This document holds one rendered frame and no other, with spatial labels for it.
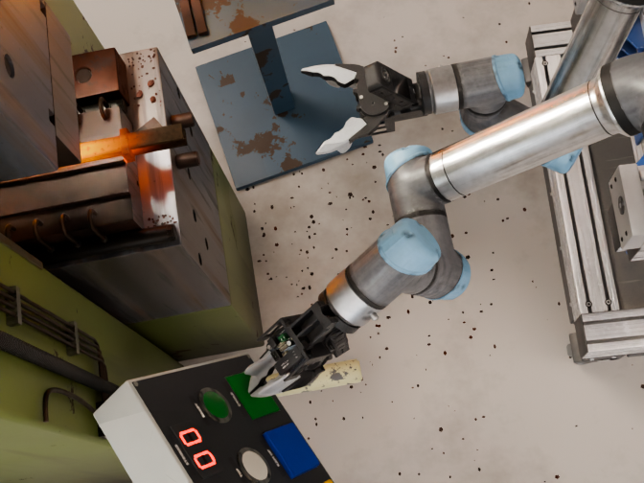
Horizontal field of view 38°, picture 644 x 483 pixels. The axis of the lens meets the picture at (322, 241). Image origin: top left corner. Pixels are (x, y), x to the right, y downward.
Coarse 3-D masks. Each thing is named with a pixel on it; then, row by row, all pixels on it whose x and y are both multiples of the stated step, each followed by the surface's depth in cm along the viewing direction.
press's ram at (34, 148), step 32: (0, 0) 105; (32, 0) 117; (0, 32) 103; (32, 32) 115; (0, 64) 102; (32, 64) 112; (0, 96) 100; (32, 96) 110; (0, 128) 102; (32, 128) 108; (0, 160) 110; (32, 160) 111
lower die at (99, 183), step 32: (96, 128) 153; (128, 128) 158; (96, 160) 151; (0, 192) 152; (32, 192) 151; (64, 192) 151; (96, 192) 150; (128, 192) 150; (0, 224) 151; (96, 224) 149; (128, 224) 151
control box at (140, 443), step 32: (128, 384) 119; (160, 384) 123; (192, 384) 128; (224, 384) 133; (96, 416) 122; (128, 416) 119; (160, 416) 119; (192, 416) 123; (288, 416) 139; (128, 448) 119; (160, 448) 116; (192, 448) 118; (224, 448) 123; (256, 448) 128; (160, 480) 116; (192, 480) 115; (224, 480) 119; (256, 480) 123; (288, 480) 128; (320, 480) 134
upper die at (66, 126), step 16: (48, 16) 123; (48, 32) 122; (64, 32) 129; (48, 48) 121; (64, 48) 128; (64, 64) 126; (64, 80) 125; (64, 96) 124; (64, 112) 122; (64, 128) 121; (64, 144) 120; (64, 160) 124; (80, 160) 126
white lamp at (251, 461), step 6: (246, 456) 125; (252, 456) 126; (258, 456) 127; (246, 462) 124; (252, 462) 125; (258, 462) 126; (246, 468) 123; (252, 468) 124; (258, 468) 125; (264, 468) 126; (252, 474) 123; (258, 474) 124; (264, 474) 125
